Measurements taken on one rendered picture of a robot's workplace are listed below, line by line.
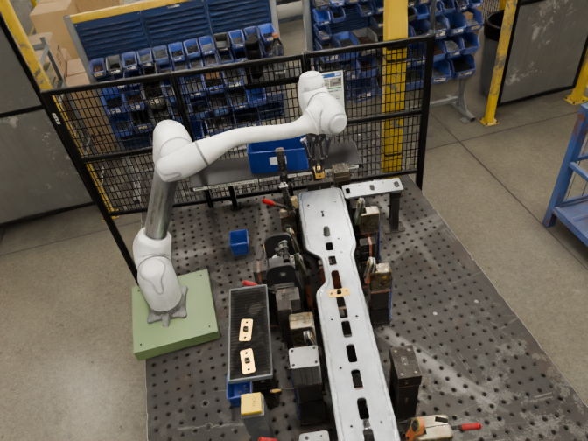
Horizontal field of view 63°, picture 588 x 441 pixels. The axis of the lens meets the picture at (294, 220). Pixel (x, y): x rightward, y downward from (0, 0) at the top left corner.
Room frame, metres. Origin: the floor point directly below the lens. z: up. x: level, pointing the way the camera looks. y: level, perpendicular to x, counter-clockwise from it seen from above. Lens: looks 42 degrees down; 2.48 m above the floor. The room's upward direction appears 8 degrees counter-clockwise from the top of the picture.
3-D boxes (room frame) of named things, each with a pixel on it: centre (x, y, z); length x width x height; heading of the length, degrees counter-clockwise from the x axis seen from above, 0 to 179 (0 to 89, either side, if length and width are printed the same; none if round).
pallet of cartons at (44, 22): (5.98, 2.08, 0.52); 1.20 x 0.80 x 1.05; 6
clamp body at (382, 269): (1.25, -0.31, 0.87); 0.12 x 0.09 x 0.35; 90
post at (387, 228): (1.81, -0.52, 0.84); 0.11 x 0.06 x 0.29; 90
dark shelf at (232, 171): (2.09, 0.06, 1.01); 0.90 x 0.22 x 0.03; 90
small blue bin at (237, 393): (0.99, 0.31, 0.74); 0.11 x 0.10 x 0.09; 0
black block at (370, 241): (1.46, -0.31, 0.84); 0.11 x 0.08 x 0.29; 90
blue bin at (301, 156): (2.09, 0.03, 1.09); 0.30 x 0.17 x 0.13; 84
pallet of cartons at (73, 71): (4.58, 1.95, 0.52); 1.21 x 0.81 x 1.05; 13
